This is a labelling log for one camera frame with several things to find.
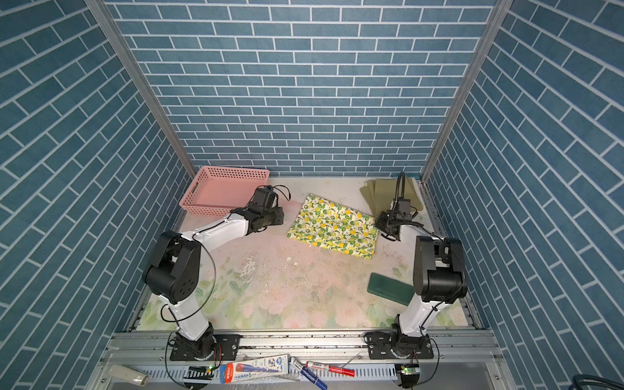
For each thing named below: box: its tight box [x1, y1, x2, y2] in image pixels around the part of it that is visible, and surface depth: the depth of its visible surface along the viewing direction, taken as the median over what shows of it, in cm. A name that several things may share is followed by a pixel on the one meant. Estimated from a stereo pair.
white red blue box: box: [218, 353, 290, 385], surface depth 71 cm
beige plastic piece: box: [108, 364, 150, 387], surface depth 68 cm
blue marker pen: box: [289, 356, 329, 390], surface depth 70 cm
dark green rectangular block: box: [367, 272, 416, 307], surface depth 88 cm
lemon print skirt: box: [286, 193, 380, 260], surface depth 103 cm
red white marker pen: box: [305, 360, 356, 378], surface depth 71 cm
